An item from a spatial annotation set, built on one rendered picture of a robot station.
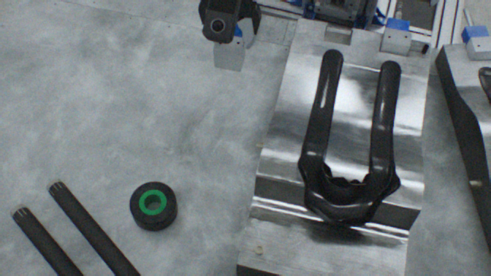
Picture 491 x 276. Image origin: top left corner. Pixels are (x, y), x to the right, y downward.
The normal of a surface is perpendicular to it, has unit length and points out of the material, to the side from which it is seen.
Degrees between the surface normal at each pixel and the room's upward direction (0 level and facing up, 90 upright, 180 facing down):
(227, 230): 0
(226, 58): 89
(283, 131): 27
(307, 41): 0
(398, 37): 0
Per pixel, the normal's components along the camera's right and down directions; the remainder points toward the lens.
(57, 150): 0.01, -0.50
